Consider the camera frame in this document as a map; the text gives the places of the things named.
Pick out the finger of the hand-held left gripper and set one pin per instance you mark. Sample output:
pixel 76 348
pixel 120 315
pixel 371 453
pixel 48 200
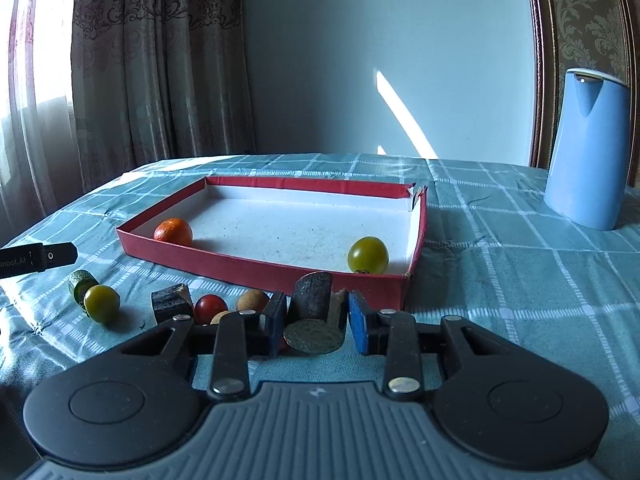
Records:
pixel 35 259

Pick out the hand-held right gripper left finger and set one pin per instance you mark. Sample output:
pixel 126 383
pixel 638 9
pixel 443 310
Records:
pixel 274 327

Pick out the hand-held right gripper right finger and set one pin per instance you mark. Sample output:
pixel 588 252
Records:
pixel 357 322

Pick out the brown longan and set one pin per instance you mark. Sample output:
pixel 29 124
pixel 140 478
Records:
pixel 252 301
pixel 220 317

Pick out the round eggplant piece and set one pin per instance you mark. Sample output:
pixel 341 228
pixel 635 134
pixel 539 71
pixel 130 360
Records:
pixel 312 305

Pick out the small green tomato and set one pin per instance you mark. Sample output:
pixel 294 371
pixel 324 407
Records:
pixel 101 303

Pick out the dark eggplant cube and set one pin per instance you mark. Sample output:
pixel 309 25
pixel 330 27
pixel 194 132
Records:
pixel 170 302

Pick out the red cardboard box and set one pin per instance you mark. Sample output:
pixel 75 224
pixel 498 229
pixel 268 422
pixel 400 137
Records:
pixel 300 220

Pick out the green cucumber piece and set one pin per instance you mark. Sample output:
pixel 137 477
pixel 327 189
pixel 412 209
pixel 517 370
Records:
pixel 80 285

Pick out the large green tomato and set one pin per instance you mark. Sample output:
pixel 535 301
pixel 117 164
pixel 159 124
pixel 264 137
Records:
pixel 368 255

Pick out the orange mandarin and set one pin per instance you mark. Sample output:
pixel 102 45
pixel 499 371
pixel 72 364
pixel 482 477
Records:
pixel 173 232

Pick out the teal checked cloth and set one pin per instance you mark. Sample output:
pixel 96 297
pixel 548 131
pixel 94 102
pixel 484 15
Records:
pixel 510 290

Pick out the sheer curtain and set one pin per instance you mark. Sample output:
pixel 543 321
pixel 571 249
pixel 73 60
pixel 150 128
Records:
pixel 35 85

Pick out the patterned beige curtain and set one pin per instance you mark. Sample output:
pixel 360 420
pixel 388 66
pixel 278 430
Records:
pixel 165 70

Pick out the blue kettle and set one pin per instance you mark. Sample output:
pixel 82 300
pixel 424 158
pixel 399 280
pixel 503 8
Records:
pixel 587 155

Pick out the wooden headboard frame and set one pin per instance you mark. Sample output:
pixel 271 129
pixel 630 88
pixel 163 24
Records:
pixel 590 20

